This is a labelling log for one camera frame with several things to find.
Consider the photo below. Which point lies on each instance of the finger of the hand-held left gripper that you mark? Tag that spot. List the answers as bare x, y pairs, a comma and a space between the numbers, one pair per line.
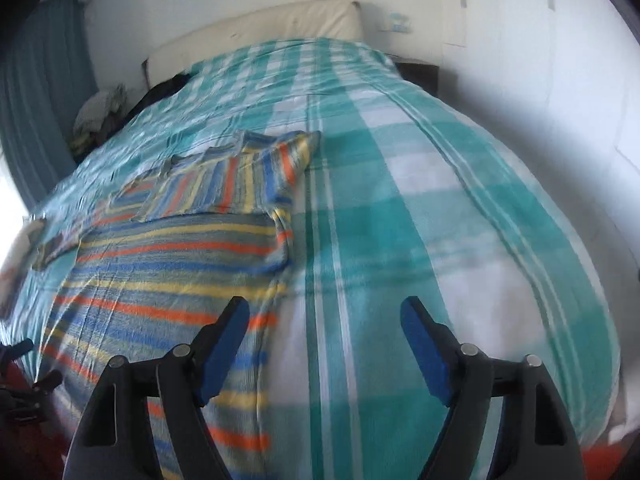
47, 380
15, 349

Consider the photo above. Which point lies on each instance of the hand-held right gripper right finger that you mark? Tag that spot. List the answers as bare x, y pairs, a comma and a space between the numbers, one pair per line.
425, 346

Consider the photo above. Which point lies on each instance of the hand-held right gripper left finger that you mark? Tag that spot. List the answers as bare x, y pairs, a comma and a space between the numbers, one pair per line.
227, 341

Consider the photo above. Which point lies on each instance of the striped knit shirt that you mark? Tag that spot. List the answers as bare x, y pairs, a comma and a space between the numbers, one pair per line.
175, 270

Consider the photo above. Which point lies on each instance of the patterned white pillow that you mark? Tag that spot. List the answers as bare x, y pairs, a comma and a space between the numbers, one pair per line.
19, 255

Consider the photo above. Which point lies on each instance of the black smartphone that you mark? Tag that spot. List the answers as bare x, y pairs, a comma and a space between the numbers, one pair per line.
55, 254

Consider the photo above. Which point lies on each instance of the bed with teal plaid cover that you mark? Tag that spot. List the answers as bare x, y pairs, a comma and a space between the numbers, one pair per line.
400, 210

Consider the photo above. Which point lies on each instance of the yellow green cloth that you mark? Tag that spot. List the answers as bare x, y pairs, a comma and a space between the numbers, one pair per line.
82, 141

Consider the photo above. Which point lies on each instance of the checkered cloth pile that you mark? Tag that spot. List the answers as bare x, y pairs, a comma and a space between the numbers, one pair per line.
100, 105

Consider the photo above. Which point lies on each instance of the dark cloth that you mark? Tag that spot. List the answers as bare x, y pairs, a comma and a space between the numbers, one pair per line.
167, 89

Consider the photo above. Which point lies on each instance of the teal curtain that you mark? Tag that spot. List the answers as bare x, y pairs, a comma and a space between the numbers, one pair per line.
45, 85

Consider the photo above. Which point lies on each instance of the dark wooden nightstand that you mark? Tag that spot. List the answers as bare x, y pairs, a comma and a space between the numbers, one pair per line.
425, 76

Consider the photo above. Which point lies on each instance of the white wardrobe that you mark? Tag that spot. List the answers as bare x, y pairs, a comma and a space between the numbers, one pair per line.
550, 60

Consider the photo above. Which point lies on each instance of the cream padded headboard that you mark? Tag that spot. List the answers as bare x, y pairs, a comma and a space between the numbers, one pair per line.
275, 25

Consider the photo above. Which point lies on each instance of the white wall socket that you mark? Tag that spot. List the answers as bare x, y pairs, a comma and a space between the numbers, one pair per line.
399, 22

